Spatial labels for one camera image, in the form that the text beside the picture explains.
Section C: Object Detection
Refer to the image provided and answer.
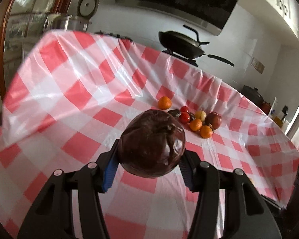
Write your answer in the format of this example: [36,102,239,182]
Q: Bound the black range hood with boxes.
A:
[115,0,248,36]

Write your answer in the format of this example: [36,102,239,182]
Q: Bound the red white checked plastic tablecloth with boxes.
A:
[0,28,299,239]

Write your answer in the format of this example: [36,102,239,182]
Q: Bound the red jar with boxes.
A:
[260,102,272,114]

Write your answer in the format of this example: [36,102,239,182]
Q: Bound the dark clay pot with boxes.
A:
[242,85,263,106]

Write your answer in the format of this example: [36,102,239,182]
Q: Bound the white carton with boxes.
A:
[271,97,279,119]

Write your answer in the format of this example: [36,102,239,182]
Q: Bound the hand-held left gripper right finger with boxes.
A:
[178,149,282,239]

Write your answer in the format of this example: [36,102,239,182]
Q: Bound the grey board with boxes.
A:
[290,113,299,140]

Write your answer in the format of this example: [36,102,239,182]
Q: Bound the white wall cabinet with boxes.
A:
[244,0,299,38]

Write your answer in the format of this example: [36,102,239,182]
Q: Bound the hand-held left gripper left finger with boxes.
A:
[17,139,120,239]

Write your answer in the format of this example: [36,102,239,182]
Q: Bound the wall socket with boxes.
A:
[250,57,265,74]

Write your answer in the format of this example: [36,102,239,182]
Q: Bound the orange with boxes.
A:
[200,125,213,139]
[158,96,172,110]
[189,119,203,132]

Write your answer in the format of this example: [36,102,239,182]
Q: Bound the wooden framed glass door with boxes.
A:
[0,0,78,100]

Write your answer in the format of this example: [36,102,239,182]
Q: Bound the black wok with handle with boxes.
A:
[158,25,235,67]

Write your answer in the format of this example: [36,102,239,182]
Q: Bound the dark red apple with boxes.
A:
[118,110,186,179]

